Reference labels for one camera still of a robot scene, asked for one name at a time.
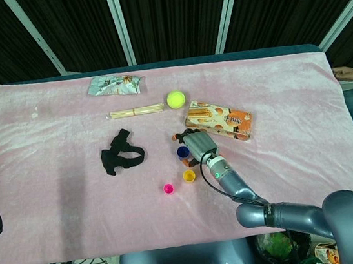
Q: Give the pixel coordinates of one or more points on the orange snack packet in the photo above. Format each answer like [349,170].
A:
[326,255]

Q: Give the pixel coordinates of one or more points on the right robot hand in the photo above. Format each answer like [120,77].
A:
[200,143]

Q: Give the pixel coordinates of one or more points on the pink plastic cup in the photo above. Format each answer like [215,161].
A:
[168,189]

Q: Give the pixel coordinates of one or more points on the pink velvet table cloth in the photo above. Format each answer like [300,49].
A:
[52,154]

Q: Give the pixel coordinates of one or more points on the bundle of wooden sticks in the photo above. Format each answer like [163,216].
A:
[134,111]

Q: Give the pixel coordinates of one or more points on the yellow tennis ball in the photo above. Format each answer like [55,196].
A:
[176,99]

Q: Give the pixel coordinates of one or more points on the silver snack bag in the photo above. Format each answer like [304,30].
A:
[113,85]

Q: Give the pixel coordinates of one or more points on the orange biscuit box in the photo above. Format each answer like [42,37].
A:
[224,122]

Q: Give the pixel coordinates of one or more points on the bin bag with green waste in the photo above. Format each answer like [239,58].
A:
[276,246]

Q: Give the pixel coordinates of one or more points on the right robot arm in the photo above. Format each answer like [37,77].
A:
[346,213]

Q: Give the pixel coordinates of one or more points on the black pleated curtain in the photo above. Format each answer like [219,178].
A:
[173,8]

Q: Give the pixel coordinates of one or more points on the yellow plastic cup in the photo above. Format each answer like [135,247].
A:
[189,175]

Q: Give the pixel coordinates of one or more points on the blue plastic cup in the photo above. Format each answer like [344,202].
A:
[182,152]

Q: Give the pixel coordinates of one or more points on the white partition post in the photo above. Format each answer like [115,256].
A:
[341,20]
[120,25]
[35,36]
[227,11]

